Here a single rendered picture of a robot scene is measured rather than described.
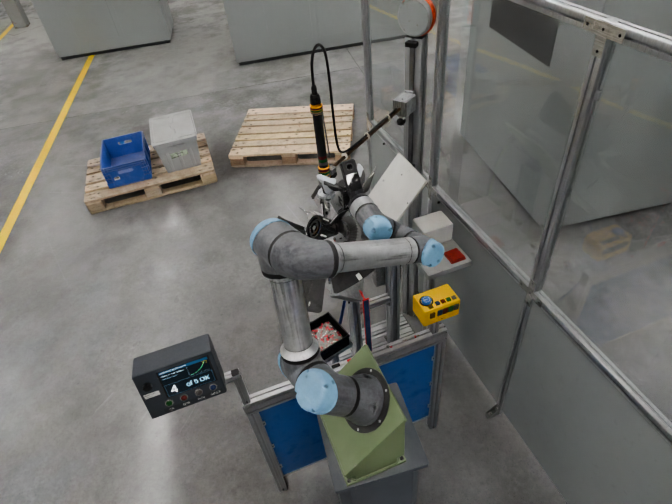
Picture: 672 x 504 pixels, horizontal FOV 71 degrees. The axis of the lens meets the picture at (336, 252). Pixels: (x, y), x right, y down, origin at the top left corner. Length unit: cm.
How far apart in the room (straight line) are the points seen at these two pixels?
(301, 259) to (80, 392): 256
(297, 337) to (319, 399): 18
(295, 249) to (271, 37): 631
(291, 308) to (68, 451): 221
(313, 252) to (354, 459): 68
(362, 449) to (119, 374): 223
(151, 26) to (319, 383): 801
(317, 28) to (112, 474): 605
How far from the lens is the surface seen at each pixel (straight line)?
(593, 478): 242
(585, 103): 165
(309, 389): 135
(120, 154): 540
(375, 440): 147
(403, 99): 221
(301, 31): 734
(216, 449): 292
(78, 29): 912
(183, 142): 469
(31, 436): 348
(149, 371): 169
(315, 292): 207
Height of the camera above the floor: 251
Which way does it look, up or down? 42 degrees down
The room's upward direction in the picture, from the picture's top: 7 degrees counter-clockwise
